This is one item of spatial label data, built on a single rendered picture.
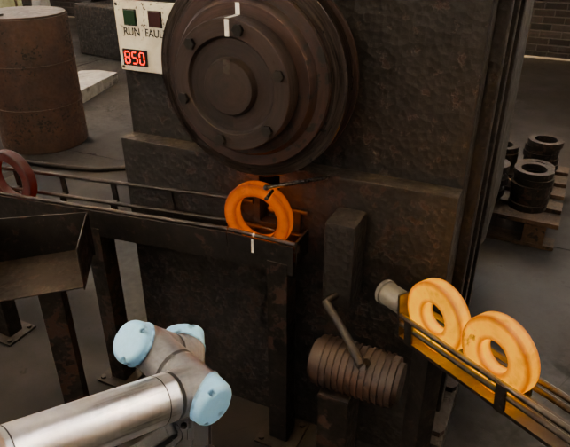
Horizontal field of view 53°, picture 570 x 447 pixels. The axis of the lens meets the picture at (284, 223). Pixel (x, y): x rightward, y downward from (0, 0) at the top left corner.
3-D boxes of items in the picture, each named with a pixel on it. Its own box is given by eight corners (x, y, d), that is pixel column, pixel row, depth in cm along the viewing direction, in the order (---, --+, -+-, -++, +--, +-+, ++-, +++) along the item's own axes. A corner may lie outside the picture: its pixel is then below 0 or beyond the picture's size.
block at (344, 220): (335, 282, 155) (339, 203, 144) (363, 289, 152) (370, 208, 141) (320, 303, 146) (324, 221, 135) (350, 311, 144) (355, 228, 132)
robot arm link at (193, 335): (152, 326, 107) (180, 337, 113) (150, 387, 101) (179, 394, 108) (187, 317, 103) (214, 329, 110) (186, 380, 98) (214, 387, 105)
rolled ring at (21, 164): (20, 154, 176) (28, 151, 178) (-21, 150, 183) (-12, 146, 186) (36, 209, 184) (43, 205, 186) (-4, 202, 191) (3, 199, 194)
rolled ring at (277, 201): (288, 192, 139) (293, 187, 141) (222, 179, 145) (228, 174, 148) (288, 257, 147) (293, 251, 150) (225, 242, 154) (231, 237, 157)
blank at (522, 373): (476, 296, 110) (464, 301, 108) (546, 335, 97) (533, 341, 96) (470, 364, 116) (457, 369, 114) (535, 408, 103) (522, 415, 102)
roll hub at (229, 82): (191, 134, 137) (181, 10, 124) (298, 152, 126) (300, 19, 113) (177, 141, 132) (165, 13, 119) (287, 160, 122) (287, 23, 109)
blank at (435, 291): (419, 266, 122) (408, 270, 121) (475, 296, 110) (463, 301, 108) (417, 327, 129) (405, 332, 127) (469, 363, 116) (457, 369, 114)
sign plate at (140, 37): (126, 67, 160) (117, -2, 152) (206, 77, 151) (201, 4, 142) (121, 69, 158) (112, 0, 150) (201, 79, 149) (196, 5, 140)
